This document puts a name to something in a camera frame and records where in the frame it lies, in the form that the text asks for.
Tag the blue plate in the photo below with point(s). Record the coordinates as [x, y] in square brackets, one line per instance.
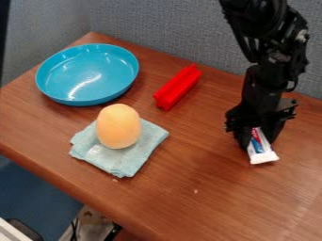
[88, 74]

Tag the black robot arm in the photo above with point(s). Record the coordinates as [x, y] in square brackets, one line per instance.
[271, 32]

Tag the white object bottom left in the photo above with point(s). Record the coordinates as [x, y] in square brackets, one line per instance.
[8, 233]

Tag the white toothpaste tube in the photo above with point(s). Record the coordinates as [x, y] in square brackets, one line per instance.
[259, 151]

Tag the beige object under table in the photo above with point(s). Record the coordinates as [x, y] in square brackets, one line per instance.
[92, 225]

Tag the red plastic block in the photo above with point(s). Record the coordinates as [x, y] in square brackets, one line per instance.
[176, 87]

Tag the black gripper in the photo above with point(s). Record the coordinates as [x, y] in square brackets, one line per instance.
[261, 108]

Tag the light blue folded cloth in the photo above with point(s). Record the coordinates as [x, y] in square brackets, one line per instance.
[120, 162]

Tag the orange egg-shaped sponge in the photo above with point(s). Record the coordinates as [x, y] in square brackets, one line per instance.
[117, 126]

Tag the dark vertical post foreground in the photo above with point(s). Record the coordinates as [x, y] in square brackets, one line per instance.
[4, 19]

